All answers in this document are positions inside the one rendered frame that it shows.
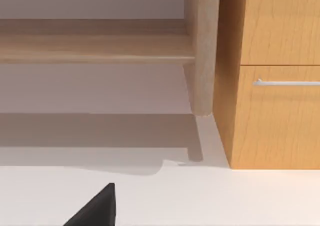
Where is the plain wooden drawer front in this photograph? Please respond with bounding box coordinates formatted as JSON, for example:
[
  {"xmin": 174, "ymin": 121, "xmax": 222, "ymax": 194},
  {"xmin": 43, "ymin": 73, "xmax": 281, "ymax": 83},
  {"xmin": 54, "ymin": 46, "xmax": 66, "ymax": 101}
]
[{"xmin": 239, "ymin": 0, "xmax": 320, "ymax": 66}]

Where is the wooden drawer front with handle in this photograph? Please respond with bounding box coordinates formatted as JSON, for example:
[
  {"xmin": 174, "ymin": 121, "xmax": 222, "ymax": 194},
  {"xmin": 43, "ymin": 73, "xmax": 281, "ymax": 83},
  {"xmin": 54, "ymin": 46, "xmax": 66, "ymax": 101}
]
[{"xmin": 231, "ymin": 65, "xmax": 320, "ymax": 170}]

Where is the wooden cupboard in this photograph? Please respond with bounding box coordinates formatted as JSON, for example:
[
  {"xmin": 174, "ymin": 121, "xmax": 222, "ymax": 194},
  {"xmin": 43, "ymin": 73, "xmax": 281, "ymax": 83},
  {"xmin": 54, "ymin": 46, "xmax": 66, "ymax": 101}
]
[{"xmin": 212, "ymin": 0, "xmax": 320, "ymax": 170}]

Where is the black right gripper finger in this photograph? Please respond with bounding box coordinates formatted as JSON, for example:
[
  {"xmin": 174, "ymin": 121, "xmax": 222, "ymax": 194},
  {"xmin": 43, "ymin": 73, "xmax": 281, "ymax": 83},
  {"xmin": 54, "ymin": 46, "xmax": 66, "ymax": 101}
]
[{"xmin": 62, "ymin": 182, "xmax": 118, "ymax": 226}]

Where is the long metal handle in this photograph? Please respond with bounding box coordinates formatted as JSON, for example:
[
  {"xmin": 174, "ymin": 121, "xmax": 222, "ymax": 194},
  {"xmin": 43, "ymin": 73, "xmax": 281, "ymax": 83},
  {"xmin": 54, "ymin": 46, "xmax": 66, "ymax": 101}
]
[{"xmin": 252, "ymin": 78, "xmax": 320, "ymax": 87}]

